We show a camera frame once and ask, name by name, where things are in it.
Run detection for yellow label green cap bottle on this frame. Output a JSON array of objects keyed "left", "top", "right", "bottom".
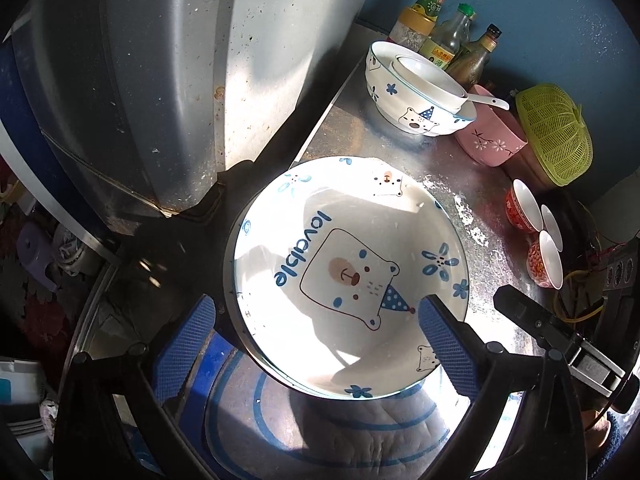
[{"left": 419, "top": 2, "right": 476, "bottom": 72}]

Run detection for white ceramic spoon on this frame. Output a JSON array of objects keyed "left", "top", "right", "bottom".
[{"left": 465, "top": 93, "right": 511, "bottom": 112}]

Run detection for red wire bundle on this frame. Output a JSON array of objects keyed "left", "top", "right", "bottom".
[{"left": 590, "top": 230, "right": 640, "bottom": 262}]

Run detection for red small bowl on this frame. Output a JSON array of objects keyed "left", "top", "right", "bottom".
[
  {"left": 526, "top": 230, "right": 565, "bottom": 290},
  {"left": 540, "top": 204, "right": 565, "bottom": 252},
  {"left": 505, "top": 179, "right": 544, "bottom": 234}
]

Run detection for green plastic basket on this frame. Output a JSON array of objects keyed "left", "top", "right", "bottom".
[{"left": 515, "top": 84, "right": 595, "bottom": 187}]

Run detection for purple plastic stool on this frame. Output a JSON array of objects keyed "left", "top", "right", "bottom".
[{"left": 16, "top": 221, "right": 61, "bottom": 293}]

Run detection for brown pot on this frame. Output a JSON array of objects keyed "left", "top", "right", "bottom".
[{"left": 520, "top": 150, "right": 557, "bottom": 194}]

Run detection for yellow cable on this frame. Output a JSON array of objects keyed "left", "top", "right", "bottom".
[{"left": 554, "top": 269, "right": 609, "bottom": 324}]

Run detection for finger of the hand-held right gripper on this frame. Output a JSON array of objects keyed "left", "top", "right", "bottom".
[{"left": 492, "top": 284, "right": 585, "bottom": 362}]

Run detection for yellow lid jar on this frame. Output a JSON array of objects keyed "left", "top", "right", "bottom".
[{"left": 389, "top": 7, "right": 436, "bottom": 54}]

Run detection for large white bear bowl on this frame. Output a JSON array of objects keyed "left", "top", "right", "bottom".
[{"left": 364, "top": 41, "right": 476, "bottom": 137}]

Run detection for small white printed bowl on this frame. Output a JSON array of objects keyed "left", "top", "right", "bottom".
[{"left": 391, "top": 55, "right": 469, "bottom": 114}]

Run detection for clear gold cap bottle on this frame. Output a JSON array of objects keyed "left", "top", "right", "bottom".
[{"left": 445, "top": 24, "right": 503, "bottom": 87}]

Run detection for pink flower print bowl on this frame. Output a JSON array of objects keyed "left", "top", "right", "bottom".
[{"left": 454, "top": 85, "right": 529, "bottom": 168}]

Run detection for white bear print plate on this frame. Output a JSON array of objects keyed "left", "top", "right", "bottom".
[{"left": 232, "top": 156, "right": 471, "bottom": 401}]

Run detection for person's right forearm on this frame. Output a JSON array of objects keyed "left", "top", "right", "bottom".
[{"left": 590, "top": 410, "right": 637, "bottom": 480}]

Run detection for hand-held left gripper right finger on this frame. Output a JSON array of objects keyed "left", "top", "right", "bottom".
[{"left": 417, "top": 294, "right": 590, "bottom": 480}]

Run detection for black power strip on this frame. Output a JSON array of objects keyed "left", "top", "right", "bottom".
[{"left": 602, "top": 247, "right": 640, "bottom": 294}]

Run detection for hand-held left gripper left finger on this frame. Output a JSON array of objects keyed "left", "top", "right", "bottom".
[{"left": 57, "top": 294, "right": 218, "bottom": 480}]

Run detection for white plastic container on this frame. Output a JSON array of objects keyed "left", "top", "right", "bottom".
[{"left": 0, "top": 357, "right": 57, "bottom": 447}]

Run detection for person's right hand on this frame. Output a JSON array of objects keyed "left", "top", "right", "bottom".
[{"left": 580, "top": 407, "right": 614, "bottom": 454}]

